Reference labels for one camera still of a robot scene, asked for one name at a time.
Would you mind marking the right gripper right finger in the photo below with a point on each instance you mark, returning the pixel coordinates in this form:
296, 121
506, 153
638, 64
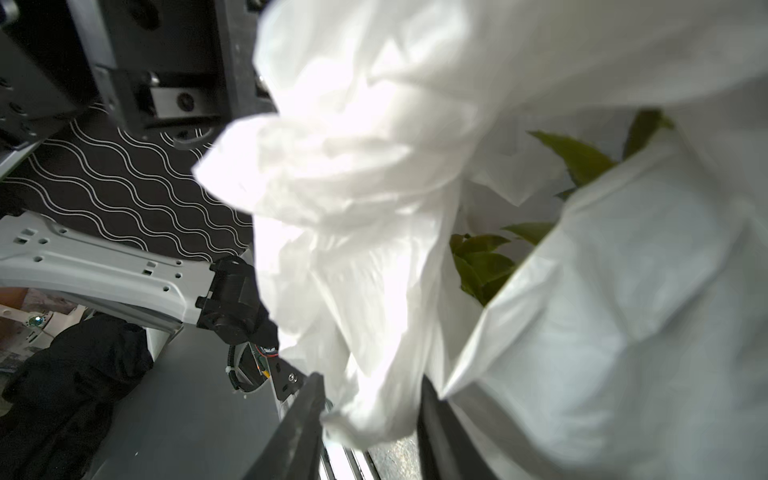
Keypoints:
445, 449

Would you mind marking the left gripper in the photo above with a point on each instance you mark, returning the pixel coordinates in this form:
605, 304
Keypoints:
183, 68

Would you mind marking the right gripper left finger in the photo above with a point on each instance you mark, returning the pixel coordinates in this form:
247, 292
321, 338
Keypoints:
294, 450

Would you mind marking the white plastic bag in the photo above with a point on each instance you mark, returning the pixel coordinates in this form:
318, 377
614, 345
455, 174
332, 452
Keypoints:
556, 211

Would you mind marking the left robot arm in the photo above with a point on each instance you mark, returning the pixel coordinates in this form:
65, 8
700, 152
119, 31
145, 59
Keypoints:
123, 279

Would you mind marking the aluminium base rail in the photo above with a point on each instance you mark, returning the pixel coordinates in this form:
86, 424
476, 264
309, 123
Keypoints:
394, 460

